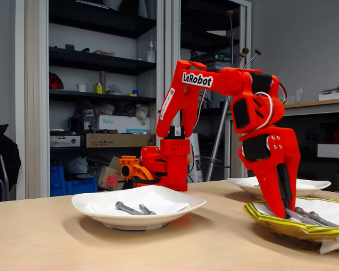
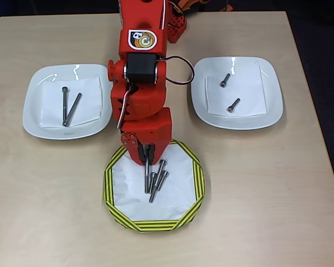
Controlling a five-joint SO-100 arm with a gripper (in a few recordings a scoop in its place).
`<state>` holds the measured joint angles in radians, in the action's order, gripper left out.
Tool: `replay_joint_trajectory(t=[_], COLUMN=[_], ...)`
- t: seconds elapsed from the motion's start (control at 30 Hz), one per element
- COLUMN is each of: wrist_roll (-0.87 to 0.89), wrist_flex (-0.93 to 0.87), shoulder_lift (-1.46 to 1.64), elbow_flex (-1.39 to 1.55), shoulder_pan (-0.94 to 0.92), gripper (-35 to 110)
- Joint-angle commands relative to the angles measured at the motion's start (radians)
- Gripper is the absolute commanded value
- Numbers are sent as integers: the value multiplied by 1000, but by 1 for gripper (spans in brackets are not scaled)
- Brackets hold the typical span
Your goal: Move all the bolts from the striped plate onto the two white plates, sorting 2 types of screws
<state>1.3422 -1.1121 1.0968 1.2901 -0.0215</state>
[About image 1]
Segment white red servo cable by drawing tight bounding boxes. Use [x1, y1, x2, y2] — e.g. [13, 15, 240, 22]
[196, 90, 208, 133]
[254, 91, 275, 130]

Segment black jacket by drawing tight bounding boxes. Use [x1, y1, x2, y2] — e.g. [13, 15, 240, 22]
[0, 124, 22, 203]

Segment black electronic device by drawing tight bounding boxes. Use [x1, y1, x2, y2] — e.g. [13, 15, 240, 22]
[68, 107, 100, 134]

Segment white printed package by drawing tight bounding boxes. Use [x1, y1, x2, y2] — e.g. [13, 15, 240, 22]
[189, 133, 204, 183]

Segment brown cardboard tube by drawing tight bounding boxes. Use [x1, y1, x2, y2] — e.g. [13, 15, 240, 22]
[99, 70, 107, 94]

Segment long flat white box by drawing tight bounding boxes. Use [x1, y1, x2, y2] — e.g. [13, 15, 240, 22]
[318, 90, 339, 102]

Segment white Weller box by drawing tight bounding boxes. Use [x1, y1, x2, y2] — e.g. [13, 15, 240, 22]
[98, 115, 151, 134]

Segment white fluffy bundle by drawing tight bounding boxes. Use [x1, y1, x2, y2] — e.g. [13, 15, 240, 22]
[134, 103, 149, 120]

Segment wooden top workbench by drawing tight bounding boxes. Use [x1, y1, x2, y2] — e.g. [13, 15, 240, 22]
[227, 97, 339, 181]

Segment white plastic bag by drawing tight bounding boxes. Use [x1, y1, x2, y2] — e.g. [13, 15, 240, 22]
[65, 156, 89, 174]

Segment black red servo cable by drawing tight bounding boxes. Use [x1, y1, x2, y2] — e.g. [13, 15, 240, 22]
[278, 83, 288, 105]

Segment white square plate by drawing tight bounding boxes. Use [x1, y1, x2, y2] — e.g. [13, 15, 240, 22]
[227, 176, 332, 200]
[71, 185, 208, 231]

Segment white printed picture box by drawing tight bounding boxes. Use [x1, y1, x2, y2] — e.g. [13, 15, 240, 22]
[50, 135, 81, 148]

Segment red black helmet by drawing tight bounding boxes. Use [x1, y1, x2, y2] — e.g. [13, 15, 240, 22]
[49, 72, 64, 90]

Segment flat cardboard piece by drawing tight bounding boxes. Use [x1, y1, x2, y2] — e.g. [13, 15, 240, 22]
[92, 49, 115, 57]

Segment yellow-green striped paper tray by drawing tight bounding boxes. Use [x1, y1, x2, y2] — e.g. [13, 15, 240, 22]
[242, 196, 339, 255]

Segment metal coat stand wooden knobs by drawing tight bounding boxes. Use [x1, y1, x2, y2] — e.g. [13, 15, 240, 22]
[206, 10, 263, 181]

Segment flat brown cardboard box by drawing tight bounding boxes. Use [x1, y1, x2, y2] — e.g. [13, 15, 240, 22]
[85, 133, 156, 148]

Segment white storage box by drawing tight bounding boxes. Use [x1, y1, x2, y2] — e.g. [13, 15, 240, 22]
[316, 143, 339, 160]

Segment stack of books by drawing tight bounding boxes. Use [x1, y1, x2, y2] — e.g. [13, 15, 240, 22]
[200, 52, 233, 71]

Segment cardboard box pink sticker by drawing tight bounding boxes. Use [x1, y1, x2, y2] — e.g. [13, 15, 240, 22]
[97, 156, 127, 191]

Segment grey metal shelf cabinet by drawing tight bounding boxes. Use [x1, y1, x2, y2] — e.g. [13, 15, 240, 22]
[165, 0, 252, 181]
[15, 0, 166, 200]

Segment white plastic squeeze bottle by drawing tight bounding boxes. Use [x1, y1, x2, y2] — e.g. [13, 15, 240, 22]
[147, 41, 157, 63]

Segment blue plastic crate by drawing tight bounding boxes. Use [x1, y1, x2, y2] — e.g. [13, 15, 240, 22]
[50, 165, 66, 198]
[64, 177, 98, 196]

